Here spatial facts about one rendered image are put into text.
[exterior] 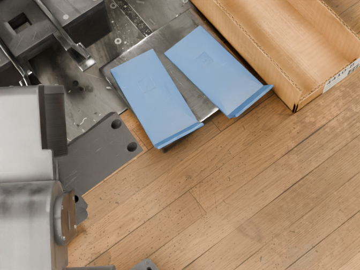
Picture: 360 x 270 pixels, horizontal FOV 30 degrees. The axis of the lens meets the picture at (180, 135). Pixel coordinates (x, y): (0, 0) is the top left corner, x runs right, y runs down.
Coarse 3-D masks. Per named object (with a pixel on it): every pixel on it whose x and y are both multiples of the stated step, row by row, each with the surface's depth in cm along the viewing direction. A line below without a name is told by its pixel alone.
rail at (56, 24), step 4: (36, 0) 95; (40, 4) 94; (44, 8) 94; (44, 12) 94; (48, 12) 94; (48, 16) 93; (52, 16) 93; (52, 20) 93; (56, 24) 93; (60, 28) 93; (60, 32) 93; (64, 32) 92; (64, 36) 92; (68, 36) 92; (68, 40) 92
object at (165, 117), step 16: (128, 64) 97; (144, 64) 97; (160, 64) 97; (128, 80) 96; (160, 80) 96; (128, 96) 95; (144, 96) 95; (160, 96) 95; (176, 96) 95; (144, 112) 94; (160, 112) 94; (176, 112) 94; (144, 128) 93; (160, 128) 93; (176, 128) 93; (192, 128) 90; (160, 144) 90
